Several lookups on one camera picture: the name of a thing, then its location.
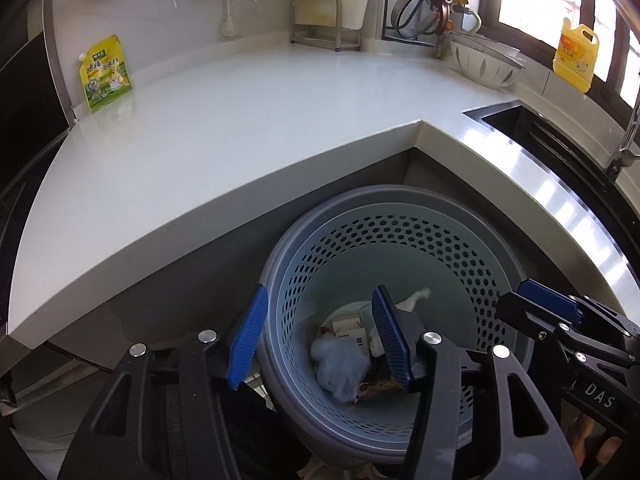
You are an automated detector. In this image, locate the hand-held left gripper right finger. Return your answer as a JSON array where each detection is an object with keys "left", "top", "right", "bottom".
[{"left": 371, "top": 285, "right": 583, "bottom": 480}]

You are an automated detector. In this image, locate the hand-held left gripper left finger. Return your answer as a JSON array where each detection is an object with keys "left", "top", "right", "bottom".
[{"left": 57, "top": 283, "right": 269, "bottom": 480}]

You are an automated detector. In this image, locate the yellow detergent bottle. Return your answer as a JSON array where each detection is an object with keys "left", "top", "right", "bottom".
[{"left": 552, "top": 17, "right": 600, "bottom": 93}]

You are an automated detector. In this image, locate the yellow green seasoning pouch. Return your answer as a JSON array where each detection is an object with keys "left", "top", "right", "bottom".
[{"left": 77, "top": 35, "right": 133, "bottom": 113}]

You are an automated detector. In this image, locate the black lid rack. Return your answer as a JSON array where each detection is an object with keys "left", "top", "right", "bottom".
[{"left": 381, "top": 0, "right": 451, "bottom": 41}]

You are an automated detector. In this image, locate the black kitchen sink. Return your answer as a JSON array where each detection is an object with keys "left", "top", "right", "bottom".
[{"left": 462, "top": 100, "right": 640, "bottom": 281}]

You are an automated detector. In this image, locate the person's right hand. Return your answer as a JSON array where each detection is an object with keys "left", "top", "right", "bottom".
[{"left": 572, "top": 407, "right": 623, "bottom": 468}]

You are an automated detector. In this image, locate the grey perforated trash basket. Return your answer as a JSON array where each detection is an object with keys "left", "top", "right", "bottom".
[{"left": 255, "top": 185, "right": 536, "bottom": 466}]

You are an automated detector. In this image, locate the black integrated stove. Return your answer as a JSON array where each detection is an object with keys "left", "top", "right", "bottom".
[{"left": 0, "top": 0, "right": 76, "bottom": 211}]

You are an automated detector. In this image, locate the glass lid with brown handle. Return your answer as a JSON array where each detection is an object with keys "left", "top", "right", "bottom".
[{"left": 392, "top": 0, "right": 453, "bottom": 38}]

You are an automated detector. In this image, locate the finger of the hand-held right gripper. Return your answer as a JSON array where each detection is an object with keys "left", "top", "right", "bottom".
[
  {"left": 495, "top": 291, "right": 567, "bottom": 347},
  {"left": 517, "top": 278, "right": 586, "bottom": 326}
]

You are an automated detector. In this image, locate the gas hose with valve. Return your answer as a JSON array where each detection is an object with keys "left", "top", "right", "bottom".
[{"left": 447, "top": 0, "right": 483, "bottom": 36}]

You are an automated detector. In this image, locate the white bottle brush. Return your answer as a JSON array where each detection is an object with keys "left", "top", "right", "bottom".
[{"left": 218, "top": 0, "right": 240, "bottom": 37}]

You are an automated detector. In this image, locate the steel faucet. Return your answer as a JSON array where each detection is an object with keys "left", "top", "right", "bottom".
[{"left": 605, "top": 110, "right": 640, "bottom": 181}]

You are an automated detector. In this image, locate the white leaf pattern colander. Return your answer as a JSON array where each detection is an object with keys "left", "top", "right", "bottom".
[{"left": 449, "top": 40, "right": 526, "bottom": 90}]

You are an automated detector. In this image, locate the red white snack wrapper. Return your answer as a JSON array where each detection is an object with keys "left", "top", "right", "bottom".
[{"left": 357, "top": 377, "right": 406, "bottom": 401}]

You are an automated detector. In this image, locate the white plastic bag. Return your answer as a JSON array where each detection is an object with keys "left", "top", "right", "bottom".
[{"left": 310, "top": 335, "right": 373, "bottom": 403}]

